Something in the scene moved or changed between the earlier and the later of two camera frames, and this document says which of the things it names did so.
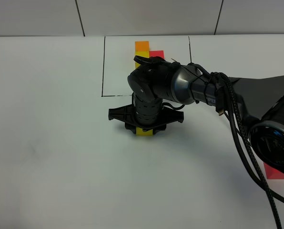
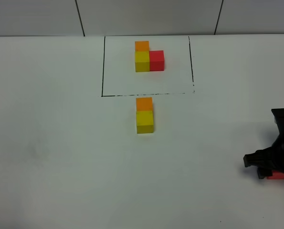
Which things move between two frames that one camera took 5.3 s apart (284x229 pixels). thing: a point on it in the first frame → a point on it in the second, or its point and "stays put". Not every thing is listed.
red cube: x=273 y=174 stays put
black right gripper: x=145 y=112 → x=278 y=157
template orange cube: x=142 y=46 stays put
